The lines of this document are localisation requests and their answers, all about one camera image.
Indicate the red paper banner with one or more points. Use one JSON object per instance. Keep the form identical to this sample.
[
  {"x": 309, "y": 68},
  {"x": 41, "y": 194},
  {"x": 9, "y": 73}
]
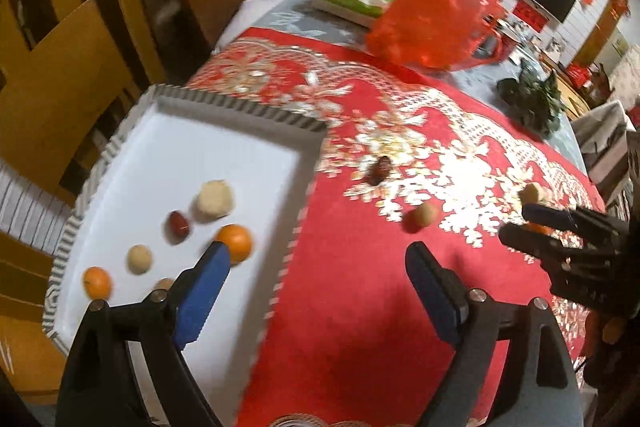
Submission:
[{"x": 530, "y": 14}]

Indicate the white tray with striped rim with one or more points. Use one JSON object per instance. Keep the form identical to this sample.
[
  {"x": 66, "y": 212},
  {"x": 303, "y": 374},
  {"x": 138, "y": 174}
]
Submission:
[{"x": 200, "y": 157}]

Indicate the red plastic bag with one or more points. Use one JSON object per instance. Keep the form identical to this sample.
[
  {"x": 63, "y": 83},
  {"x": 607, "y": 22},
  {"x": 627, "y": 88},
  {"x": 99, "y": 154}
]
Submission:
[{"x": 430, "y": 22}]

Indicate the grey jacket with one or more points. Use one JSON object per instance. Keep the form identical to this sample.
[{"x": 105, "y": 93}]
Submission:
[{"x": 605, "y": 142}]

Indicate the large orange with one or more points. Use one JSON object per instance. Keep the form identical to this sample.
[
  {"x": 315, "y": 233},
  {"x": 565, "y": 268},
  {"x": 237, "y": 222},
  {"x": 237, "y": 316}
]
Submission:
[{"x": 239, "y": 239}]

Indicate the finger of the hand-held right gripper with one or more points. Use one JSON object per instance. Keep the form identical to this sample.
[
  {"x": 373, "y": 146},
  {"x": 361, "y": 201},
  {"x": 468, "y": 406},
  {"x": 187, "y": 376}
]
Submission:
[
  {"x": 525, "y": 238},
  {"x": 550, "y": 214}
]

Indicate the small red bag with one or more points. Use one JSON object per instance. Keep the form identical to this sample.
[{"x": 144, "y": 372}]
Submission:
[{"x": 578, "y": 76}]

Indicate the striped cloth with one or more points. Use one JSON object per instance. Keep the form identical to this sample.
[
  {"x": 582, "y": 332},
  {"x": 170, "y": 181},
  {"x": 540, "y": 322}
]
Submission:
[{"x": 25, "y": 207}]

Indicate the red date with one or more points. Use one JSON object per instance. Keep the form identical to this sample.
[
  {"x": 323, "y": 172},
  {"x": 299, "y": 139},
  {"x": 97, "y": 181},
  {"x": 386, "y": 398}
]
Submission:
[
  {"x": 382, "y": 169},
  {"x": 177, "y": 227}
]

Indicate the red embroidered tablecloth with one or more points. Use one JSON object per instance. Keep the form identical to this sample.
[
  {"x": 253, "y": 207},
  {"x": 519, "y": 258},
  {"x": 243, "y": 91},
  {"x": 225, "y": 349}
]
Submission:
[{"x": 350, "y": 307}]

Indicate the small beige round fruit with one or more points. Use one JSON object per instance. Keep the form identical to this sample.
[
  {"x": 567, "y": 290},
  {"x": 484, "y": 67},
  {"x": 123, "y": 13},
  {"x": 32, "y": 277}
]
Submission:
[
  {"x": 139, "y": 258},
  {"x": 532, "y": 193},
  {"x": 426, "y": 214},
  {"x": 163, "y": 283}
]

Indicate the large beige peeled fruit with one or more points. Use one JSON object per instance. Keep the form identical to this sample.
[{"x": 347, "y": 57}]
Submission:
[{"x": 215, "y": 199}]

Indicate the green leafy vegetable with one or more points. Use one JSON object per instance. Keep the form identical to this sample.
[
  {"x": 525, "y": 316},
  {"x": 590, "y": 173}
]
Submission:
[{"x": 530, "y": 99}]

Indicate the small orange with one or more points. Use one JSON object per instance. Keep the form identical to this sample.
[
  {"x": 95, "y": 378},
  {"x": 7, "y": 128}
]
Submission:
[
  {"x": 97, "y": 282},
  {"x": 540, "y": 228}
]

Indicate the yellow wooden chair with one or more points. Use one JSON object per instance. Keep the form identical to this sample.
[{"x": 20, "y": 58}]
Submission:
[{"x": 65, "y": 97}]

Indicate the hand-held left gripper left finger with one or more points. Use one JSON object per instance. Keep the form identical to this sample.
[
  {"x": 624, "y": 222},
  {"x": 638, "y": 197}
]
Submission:
[{"x": 200, "y": 297}]

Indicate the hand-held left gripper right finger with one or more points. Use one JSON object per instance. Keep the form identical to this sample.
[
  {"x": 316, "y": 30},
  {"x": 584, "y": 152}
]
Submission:
[{"x": 435, "y": 297}]

